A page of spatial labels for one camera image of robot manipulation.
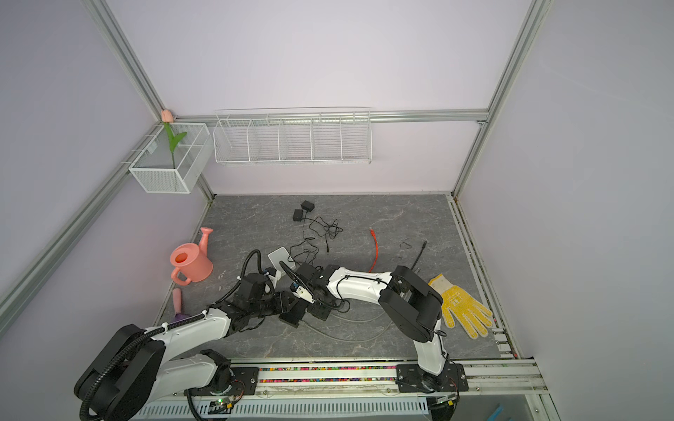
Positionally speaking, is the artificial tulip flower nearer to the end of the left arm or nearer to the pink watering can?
the pink watering can

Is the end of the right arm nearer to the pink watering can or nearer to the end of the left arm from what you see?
the end of the left arm

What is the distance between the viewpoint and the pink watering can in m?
0.88
